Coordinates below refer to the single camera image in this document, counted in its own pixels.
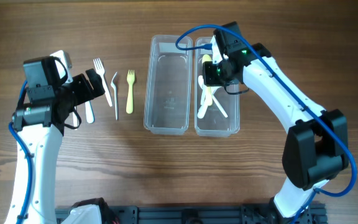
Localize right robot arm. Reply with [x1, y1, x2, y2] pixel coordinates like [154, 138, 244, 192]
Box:
[203, 22, 357, 223]

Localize white plastic spoon slim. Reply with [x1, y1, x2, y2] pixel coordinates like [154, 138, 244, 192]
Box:
[198, 75, 204, 89]

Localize white fork thick handle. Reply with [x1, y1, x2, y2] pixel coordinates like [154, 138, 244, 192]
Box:
[85, 101, 95, 124]

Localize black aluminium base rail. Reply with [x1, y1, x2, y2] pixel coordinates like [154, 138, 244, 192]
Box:
[54, 202, 326, 224]

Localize white plastic spoon thick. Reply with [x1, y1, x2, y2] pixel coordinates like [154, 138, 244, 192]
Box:
[197, 86, 219, 119]

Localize white fork under gripper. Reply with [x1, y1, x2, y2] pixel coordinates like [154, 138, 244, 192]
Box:
[72, 107, 78, 129]

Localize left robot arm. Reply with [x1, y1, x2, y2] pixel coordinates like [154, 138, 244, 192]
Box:
[5, 56, 104, 223]

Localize clear plastic container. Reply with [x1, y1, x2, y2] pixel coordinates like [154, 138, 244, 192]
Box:
[144, 35, 193, 135]
[194, 49, 240, 137]

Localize white plastic fork curved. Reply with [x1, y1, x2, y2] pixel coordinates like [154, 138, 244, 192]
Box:
[111, 72, 118, 120]

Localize yellow plastic spoon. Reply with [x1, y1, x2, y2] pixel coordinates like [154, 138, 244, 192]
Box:
[202, 54, 213, 106]

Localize yellow plastic fork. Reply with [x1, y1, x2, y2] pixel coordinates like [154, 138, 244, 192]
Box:
[126, 70, 135, 114]

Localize clear plastic container left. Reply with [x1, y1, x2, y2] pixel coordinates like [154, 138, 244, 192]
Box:
[144, 35, 193, 135]

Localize white plastic fork large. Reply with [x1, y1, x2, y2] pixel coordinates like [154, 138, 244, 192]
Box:
[93, 58, 112, 107]

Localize clear plastic container right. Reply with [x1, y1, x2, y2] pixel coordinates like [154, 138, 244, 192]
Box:
[194, 49, 240, 137]

